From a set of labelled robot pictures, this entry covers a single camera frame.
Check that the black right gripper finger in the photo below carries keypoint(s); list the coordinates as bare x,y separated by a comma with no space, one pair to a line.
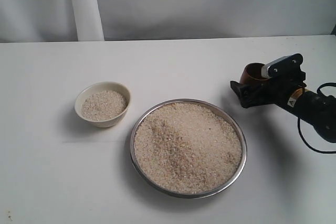
281,66
248,96

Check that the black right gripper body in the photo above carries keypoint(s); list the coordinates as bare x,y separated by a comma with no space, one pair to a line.
283,91

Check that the brown wooden cup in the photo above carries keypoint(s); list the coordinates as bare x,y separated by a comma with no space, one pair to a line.
252,75

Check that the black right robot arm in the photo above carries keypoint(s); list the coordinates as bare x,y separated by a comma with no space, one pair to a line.
318,110

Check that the rice in steel tray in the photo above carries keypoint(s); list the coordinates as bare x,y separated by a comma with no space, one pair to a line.
186,148

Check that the cream ceramic bowl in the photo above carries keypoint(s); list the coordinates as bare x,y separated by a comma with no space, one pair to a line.
98,87

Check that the rice in cream bowl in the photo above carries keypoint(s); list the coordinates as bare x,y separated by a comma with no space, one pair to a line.
103,105

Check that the round steel tray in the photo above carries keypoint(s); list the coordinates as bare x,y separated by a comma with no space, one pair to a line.
217,111

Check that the white backdrop cloth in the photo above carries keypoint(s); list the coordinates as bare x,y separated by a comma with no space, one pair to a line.
99,20

